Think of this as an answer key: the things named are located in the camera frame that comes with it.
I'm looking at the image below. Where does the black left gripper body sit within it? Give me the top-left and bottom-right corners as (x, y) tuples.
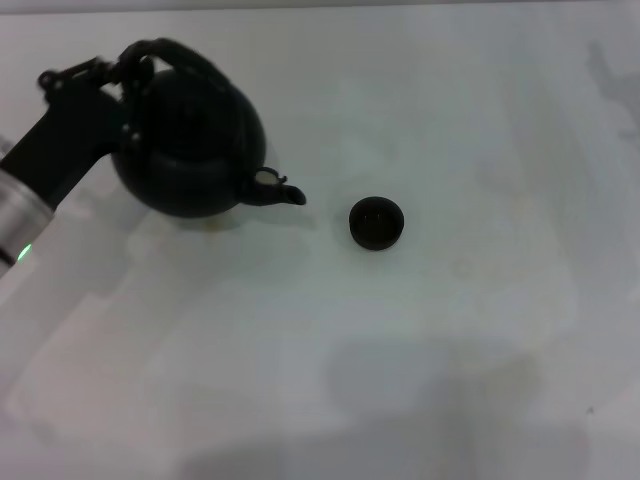
(0, 74), (126, 209)

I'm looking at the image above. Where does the black round teapot with handle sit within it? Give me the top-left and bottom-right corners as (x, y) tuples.
(108, 35), (307, 221)

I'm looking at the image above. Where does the small dark teacup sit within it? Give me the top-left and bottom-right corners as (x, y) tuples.
(348, 196), (405, 251)

